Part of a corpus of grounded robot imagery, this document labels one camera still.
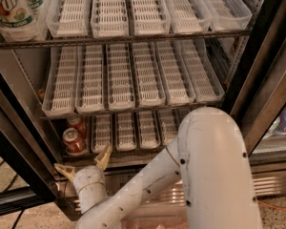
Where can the wire shelf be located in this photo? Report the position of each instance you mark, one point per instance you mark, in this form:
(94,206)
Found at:
(136,109)
(84,41)

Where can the top wire shelf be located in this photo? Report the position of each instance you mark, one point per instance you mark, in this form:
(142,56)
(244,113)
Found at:
(84,41)

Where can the red coke can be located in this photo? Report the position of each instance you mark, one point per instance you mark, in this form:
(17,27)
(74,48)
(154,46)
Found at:
(79,123)
(74,142)

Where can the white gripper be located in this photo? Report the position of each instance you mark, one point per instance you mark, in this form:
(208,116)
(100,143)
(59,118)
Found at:
(87,176)

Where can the white 7up bottle front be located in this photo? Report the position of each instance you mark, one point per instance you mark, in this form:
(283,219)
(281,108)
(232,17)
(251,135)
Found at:
(17,22)

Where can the open fridge door left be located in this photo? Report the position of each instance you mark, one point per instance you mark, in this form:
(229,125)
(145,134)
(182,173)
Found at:
(18,153)

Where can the red coke can front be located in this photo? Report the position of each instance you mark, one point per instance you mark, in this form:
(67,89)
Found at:
(74,142)

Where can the fridge door frame right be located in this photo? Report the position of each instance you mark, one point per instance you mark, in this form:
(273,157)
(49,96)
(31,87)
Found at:
(257,92)

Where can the middle wire shelf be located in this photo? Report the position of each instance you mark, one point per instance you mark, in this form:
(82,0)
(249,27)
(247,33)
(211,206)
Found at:
(136,109)

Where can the red coke can rear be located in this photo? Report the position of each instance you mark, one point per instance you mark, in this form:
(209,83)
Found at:
(79,123)

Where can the fridge grille base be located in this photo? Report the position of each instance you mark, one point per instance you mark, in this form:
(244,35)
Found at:
(265,185)

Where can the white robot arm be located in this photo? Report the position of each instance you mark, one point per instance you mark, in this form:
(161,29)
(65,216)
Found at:
(208,156)

